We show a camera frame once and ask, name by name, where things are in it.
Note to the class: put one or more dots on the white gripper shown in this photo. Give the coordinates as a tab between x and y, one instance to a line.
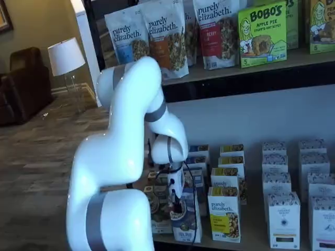
178	183

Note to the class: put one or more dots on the blue white flax oatmeal box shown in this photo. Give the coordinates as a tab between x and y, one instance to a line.
200	150
199	162
199	180
187	227

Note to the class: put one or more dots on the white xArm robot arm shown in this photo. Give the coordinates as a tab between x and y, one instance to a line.
125	104

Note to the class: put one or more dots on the green apple cinnamon oatmeal box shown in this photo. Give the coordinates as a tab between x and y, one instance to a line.
153	179
157	192
161	217

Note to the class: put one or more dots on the yellow white granola box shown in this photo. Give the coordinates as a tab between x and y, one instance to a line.
223	214
231	163
222	177
231	150

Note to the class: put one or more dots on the white patterned-top box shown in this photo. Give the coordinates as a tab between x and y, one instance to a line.
274	147
274	163
276	183
314	164
282	222
311	146
322	184
323	225

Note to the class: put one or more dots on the black metal shelf unit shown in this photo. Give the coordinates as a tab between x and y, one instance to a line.
235	86

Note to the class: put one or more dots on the green apple pie snack box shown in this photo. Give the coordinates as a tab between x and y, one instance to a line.
261	26

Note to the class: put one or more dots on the green peanut butter snack box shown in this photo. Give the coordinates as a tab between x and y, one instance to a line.
323	26

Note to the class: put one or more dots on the white granola bag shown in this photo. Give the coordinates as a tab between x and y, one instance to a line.
192	39

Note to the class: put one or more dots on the red berry granola bag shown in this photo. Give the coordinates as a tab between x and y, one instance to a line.
214	39

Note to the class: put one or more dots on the orange pumpkin granola bag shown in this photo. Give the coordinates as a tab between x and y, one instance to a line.
162	34

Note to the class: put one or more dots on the blue vanilla granola bag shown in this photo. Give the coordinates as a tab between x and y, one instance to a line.
123	34

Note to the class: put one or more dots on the white shade floor lamp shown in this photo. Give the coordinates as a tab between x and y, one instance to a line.
65	56

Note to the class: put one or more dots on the brown armchair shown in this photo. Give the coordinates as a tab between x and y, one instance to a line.
23	86

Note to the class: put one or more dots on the dark framed wall picture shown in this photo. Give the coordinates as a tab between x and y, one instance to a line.
4	13

